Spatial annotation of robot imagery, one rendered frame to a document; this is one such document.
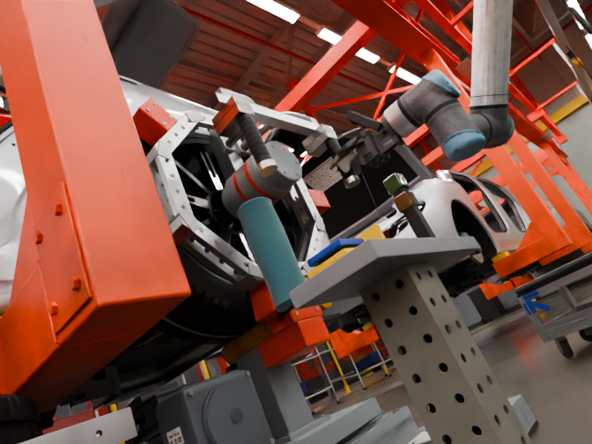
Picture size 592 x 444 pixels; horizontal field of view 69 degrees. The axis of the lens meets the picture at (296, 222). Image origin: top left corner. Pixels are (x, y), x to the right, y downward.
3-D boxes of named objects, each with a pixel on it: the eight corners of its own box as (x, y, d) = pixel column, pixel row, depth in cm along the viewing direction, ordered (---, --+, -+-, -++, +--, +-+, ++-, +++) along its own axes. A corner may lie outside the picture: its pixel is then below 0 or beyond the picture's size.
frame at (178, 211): (332, 279, 136) (269, 144, 155) (347, 270, 132) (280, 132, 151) (188, 300, 94) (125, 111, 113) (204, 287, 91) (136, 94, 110)
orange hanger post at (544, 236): (505, 277, 430) (389, 93, 516) (573, 243, 393) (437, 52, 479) (500, 278, 418) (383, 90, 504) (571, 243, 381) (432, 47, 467)
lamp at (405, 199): (407, 214, 101) (399, 200, 102) (421, 204, 99) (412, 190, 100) (399, 213, 98) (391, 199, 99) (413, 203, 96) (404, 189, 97)
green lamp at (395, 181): (397, 196, 103) (389, 182, 104) (410, 187, 101) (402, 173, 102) (388, 196, 100) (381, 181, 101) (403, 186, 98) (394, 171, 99)
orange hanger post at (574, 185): (585, 253, 898) (518, 159, 984) (619, 237, 861) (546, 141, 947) (584, 254, 886) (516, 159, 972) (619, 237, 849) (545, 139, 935)
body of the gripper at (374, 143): (360, 166, 114) (395, 137, 107) (346, 141, 117) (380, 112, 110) (374, 170, 119) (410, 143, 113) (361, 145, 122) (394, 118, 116)
